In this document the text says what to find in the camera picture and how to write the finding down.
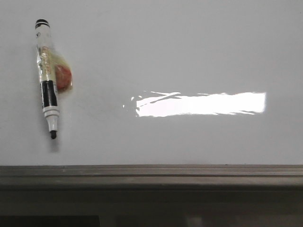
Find red round magnet taped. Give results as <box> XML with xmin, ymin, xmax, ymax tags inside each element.
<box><xmin>52</xmin><ymin>49</ymin><xmax>72</xmax><ymax>93</ymax></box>

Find black white whiteboard marker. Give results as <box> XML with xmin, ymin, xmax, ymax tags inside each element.
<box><xmin>35</xmin><ymin>19</ymin><xmax>60</xmax><ymax>140</ymax></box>

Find white whiteboard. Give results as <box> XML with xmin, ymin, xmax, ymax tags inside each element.
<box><xmin>0</xmin><ymin>0</ymin><xmax>303</xmax><ymax>166</ymax></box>

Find grey aluminium whiteboard frame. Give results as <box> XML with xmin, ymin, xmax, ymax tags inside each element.
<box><xmin>0</xmin><ymin>165</ymin><xmax>303</xmax><ymax>227</ymax></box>

